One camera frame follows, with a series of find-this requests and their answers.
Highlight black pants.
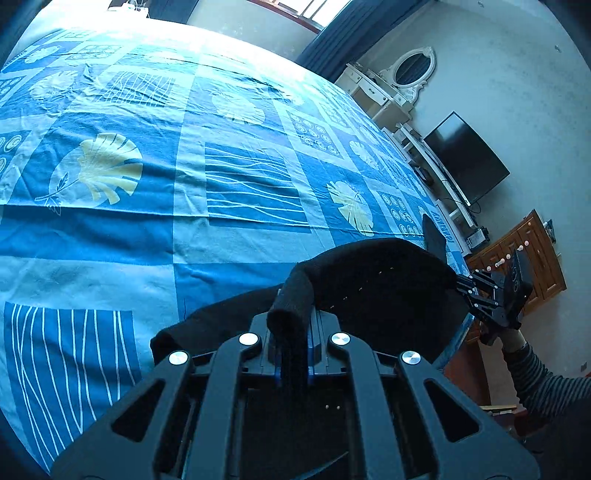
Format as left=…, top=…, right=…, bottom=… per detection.
left=150, top=238, right=470, bottom=368

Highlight striped sleeve right forearm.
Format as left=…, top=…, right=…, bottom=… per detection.
left=503, top=343, right=590, bottom=424

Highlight brown wooden cabinet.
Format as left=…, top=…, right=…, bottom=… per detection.
left=467, top=210, right=567, bottom=316

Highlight white tv stand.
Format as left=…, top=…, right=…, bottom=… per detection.
left=381, top=123, right=481, bottom=257

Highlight black flat screen television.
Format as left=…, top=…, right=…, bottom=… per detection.
left=424, top=112, right=510, bottom=205

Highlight white dressing table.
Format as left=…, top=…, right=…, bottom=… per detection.
left=335, top=64, right=413, bottom=132

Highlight blue patterned bed sheet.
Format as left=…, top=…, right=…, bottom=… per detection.
left=1, top=20, right=467, bottom=475

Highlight white oval vanity mirror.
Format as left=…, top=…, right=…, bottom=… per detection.
left=379, top=47, right=436, bottom=104

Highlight dark blue right curtain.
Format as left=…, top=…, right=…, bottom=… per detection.
left=294, top=0, right=427, bottom=82

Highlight dark blue curtain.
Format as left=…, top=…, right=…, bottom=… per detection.
left=148, top=0, right=198, bottom=24
left=294, top=0, right=427, bottom=82

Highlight dark blue left curtain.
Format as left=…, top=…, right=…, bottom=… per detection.
left=148, top=0, right=198, bottom=24

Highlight window with red frame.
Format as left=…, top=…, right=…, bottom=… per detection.
left=249, top=0, right=349, bottom=33

